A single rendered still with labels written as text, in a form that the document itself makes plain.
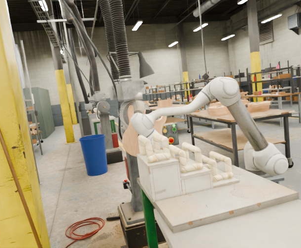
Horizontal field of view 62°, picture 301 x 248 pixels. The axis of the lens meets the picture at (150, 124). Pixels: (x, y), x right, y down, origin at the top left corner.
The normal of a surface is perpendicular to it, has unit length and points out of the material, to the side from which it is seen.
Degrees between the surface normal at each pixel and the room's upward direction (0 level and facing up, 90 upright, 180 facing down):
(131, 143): 88
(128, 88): 90
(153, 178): 90
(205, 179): 90
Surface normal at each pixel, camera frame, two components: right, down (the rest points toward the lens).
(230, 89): 0.08, 0.01
